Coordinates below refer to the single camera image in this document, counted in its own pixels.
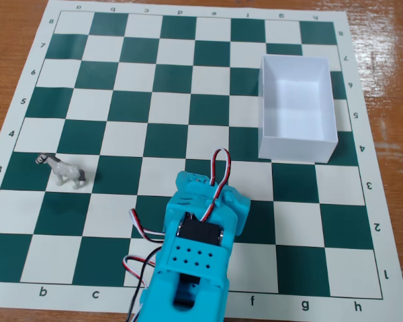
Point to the cyan gripper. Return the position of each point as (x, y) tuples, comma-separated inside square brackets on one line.
[(192, 183)]

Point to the grey white toy horse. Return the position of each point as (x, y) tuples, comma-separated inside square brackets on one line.
[(65, 170)]

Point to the cyan robot arm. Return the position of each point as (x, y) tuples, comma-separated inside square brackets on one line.
[(194, 258)]

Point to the white open rectangular box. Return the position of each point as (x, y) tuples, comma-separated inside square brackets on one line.
[(297, 147)]

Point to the green white chessboard mat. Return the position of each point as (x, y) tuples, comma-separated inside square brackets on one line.
[(174, 110)]

